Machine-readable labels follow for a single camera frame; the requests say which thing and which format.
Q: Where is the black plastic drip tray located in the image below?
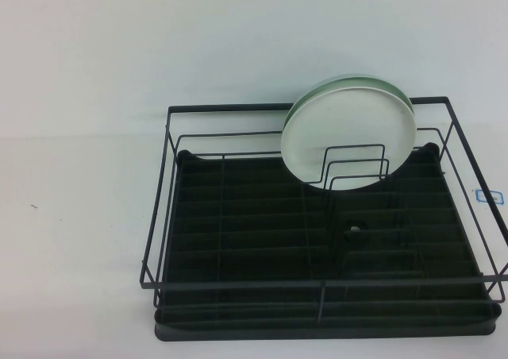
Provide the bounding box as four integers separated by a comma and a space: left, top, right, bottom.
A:
152, 144, 502, 341

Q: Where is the blue outlined table sticker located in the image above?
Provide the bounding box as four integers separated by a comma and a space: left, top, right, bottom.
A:
471, 187, 505, 206

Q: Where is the pale green round plate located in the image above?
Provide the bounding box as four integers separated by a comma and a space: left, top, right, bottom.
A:
284, 74, 410, 118

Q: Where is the black wire dish rack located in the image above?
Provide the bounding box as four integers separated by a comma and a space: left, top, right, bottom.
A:
140, 95, 508, 311

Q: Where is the white round plate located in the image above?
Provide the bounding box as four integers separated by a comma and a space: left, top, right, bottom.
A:
279, 83, 418, 192

